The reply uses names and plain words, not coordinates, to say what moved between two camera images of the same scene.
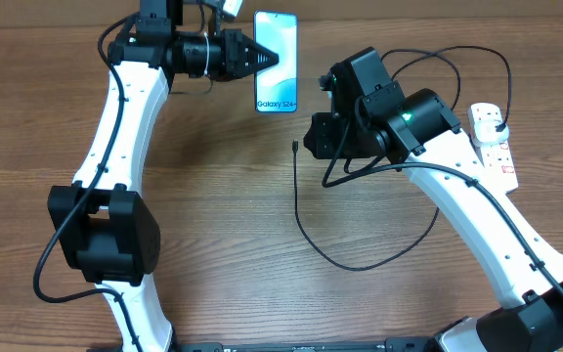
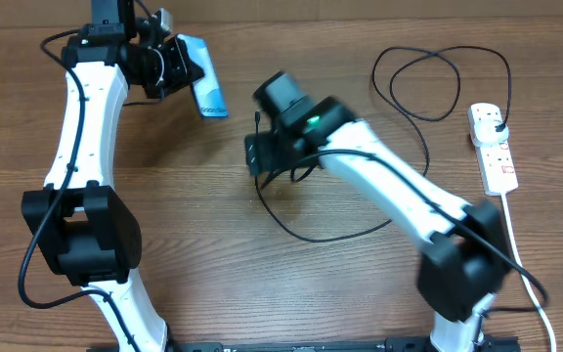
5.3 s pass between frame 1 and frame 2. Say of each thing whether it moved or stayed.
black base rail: stayed
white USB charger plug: stayed
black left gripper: moved
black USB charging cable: moved
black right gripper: moved
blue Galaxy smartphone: moved
